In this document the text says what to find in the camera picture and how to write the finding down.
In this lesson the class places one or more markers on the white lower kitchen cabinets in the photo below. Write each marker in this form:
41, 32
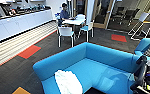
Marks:
17, 25

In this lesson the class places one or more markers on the black office chair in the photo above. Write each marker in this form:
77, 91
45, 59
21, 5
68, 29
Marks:
129, 15
117, 13

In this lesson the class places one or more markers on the white round cafe table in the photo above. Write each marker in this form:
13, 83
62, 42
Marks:
74, 21

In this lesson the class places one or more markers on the blue sofa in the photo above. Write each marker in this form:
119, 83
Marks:
101, 66

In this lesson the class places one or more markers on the white folding stand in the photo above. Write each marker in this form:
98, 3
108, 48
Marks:
141, 25

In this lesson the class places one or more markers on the white cafe chair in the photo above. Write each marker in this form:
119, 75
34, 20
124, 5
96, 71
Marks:
66, 33
87, 28

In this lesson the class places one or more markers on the white shirt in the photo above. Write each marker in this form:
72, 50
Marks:
68, 82

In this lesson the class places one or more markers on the seated person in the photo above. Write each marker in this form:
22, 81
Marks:
64, 12

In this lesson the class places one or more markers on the wood framed glass door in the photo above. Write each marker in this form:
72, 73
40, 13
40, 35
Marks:
102, 13

